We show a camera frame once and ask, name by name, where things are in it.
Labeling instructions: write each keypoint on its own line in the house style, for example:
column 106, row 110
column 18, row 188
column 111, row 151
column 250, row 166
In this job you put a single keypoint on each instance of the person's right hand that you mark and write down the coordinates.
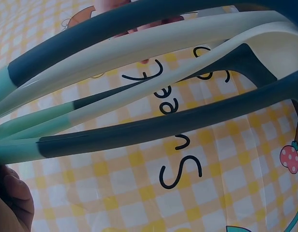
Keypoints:
column 153, row 25

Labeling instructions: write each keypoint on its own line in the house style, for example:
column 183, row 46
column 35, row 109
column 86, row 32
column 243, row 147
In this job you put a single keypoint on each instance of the cream silicone spoon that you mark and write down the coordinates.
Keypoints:
column 272, row 53

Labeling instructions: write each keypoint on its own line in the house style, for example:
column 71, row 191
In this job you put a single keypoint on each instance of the cream silicone utensil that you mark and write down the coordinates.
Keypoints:
column 139, row 46

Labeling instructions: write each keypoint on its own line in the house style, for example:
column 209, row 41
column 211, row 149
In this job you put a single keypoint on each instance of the person's right fingers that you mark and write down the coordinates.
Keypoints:
column 153, row 25

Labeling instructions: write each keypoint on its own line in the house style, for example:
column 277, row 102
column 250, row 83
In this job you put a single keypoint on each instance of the person's left fingers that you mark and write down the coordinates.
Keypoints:
column 17, row 191

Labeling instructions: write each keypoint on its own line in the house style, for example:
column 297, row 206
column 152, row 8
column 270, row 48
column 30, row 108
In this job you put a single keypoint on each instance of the dark blue silicone spatula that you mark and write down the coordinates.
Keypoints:
column 245, row 60

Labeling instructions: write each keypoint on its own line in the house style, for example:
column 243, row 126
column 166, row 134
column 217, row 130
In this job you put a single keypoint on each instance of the person's left hand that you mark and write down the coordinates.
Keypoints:
column 8, row 205

